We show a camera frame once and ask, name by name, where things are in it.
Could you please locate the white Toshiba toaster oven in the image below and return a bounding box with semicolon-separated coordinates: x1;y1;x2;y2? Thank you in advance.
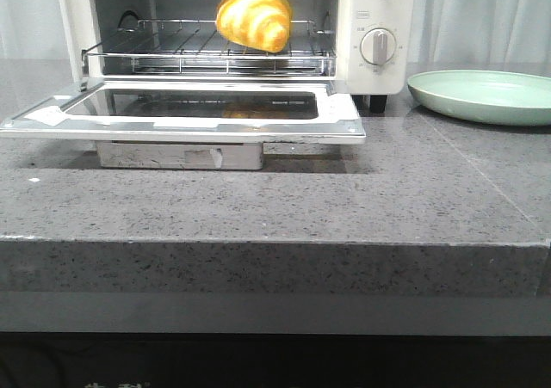
59;0;414;113

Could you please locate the light green round plate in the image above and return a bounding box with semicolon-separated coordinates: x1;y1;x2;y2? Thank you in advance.
407;70;550;126

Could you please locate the orange striped croissant bread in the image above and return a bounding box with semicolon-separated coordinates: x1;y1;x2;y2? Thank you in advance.
215;0;293;53

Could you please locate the lower beige timer knob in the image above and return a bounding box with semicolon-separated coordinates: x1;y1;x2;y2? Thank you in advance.
360;28;396;65

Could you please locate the metal wire oven rack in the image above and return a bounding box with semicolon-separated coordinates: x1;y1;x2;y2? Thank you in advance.
82;19;337;78

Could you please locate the white background curtain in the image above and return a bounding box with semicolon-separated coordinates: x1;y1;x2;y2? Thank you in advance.
1;0;550;65

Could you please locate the white glass oven door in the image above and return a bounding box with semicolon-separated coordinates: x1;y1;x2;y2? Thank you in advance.
1;77;366;169

